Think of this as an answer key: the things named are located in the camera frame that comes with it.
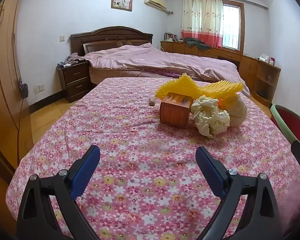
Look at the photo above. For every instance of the orange-brown cardboard box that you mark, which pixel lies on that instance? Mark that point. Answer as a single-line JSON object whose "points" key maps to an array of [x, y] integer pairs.
{"points": [[175, 112]]}

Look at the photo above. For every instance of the white wall socket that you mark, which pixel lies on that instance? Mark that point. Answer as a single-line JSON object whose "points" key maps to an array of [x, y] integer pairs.
{"points": [[39, 89]]}

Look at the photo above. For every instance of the white air conditioner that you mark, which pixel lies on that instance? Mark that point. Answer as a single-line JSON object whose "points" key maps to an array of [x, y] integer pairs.
{"points": [[155, 2]]}

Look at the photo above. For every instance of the dark grey clothes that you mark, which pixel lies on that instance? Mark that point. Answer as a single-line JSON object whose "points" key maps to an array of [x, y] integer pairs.
{"points": [[196, 43]]}

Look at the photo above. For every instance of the pink checked duvet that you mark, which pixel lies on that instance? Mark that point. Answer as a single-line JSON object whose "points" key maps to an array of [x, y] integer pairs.
{"points": [[152, 60]]}

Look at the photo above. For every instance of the small red box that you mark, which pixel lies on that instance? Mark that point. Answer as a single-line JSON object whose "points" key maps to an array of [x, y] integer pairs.
{"points": [[272, 61]]}

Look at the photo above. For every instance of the cream and red curtain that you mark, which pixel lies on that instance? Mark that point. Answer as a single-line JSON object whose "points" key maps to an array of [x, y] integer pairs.
{"points": [[201, 20]]}

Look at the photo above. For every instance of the window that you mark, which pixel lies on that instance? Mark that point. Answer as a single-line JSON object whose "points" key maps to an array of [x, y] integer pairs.
{"points": [[231, 27]]}

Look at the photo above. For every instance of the cream plastic bag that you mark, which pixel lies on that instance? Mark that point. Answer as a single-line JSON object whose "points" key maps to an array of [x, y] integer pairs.
{"points": [[210, 120], [238, 112]]}

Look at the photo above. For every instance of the black device on shelf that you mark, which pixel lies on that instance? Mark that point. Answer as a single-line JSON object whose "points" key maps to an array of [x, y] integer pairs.
{"points": [[263, 95]]}

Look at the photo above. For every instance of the long wooden cabinet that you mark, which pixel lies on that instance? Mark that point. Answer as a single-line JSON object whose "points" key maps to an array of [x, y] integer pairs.
{"points": [[247, 67]]}

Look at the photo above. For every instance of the yellow foam sheet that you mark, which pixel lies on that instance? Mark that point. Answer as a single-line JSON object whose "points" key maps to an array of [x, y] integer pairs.
{"points": [[222, 88], [180, 85]]}

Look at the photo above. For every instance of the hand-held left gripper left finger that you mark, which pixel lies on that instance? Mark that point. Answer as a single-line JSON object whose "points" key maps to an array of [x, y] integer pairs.
{"points": [[83, 175]]}

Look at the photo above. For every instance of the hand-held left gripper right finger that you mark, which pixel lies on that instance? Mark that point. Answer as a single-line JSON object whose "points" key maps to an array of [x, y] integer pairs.
{"points": [[211, 172]]}

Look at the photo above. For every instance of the black hanging charger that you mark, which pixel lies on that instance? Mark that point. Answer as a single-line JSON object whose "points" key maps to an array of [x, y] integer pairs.
{"points": [[23, 88]]}

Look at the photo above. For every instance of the row of books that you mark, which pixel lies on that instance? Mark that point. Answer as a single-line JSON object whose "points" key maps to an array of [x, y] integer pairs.
{"points": [[170, 37]]}

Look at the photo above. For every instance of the pink floral table cover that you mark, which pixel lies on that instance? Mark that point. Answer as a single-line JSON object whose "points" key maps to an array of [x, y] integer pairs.
{"points": [[140, 142]]}

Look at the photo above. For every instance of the walnut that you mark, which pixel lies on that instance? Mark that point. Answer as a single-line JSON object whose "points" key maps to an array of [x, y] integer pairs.
{"points": [[152, 101]]}

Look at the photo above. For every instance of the dark wooden bed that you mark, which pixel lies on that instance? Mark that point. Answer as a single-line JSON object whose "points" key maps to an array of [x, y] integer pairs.
{"points": [[110, 33]]}

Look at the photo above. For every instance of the white papers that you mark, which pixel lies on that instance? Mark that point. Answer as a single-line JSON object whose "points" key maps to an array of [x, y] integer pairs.
{"points": [[64, 64]]}

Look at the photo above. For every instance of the dark wooden nightstand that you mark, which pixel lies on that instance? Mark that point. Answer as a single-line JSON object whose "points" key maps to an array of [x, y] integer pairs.
{"points": [[76, 85]]}

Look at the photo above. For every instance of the red bin with green rim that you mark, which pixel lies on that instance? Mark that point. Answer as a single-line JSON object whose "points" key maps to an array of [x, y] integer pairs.
{"points": [[297, 127]]}

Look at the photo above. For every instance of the wooden wardrobe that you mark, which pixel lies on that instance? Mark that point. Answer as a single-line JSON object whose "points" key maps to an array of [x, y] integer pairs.
{"points": [[5, 80]]}

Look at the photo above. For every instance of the pinkish clothes heap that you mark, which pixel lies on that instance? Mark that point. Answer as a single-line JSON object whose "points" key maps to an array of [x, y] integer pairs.
{"points": [[73, 58]]}

